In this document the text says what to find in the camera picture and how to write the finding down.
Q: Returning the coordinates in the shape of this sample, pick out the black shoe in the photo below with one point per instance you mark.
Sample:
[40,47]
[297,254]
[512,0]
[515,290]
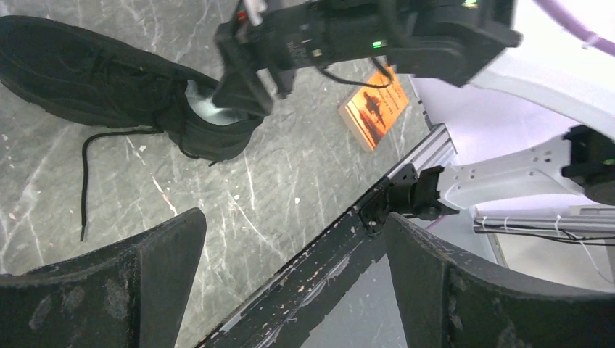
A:
[92,79]

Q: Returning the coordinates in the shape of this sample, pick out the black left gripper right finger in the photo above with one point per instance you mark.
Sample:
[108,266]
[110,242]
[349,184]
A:
[449,297]

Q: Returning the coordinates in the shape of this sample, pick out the aluminium frame rail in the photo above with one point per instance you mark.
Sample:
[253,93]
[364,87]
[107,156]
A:
[435,149]

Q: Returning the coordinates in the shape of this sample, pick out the black shoelace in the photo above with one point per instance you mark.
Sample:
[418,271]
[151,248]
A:
[84,158]

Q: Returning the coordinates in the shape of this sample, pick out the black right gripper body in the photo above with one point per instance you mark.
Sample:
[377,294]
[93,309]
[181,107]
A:
[266,35]

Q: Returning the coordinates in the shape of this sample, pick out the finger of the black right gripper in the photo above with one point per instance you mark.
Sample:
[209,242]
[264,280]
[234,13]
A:
[243,91]

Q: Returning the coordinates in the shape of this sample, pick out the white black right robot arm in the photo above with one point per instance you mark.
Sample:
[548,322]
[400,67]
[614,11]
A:
[458,42]

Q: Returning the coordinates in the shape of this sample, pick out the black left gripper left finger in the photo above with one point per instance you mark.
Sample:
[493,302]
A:
[132,293]

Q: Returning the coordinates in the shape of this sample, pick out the orange book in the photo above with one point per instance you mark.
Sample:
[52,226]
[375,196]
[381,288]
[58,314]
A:
[370,113]

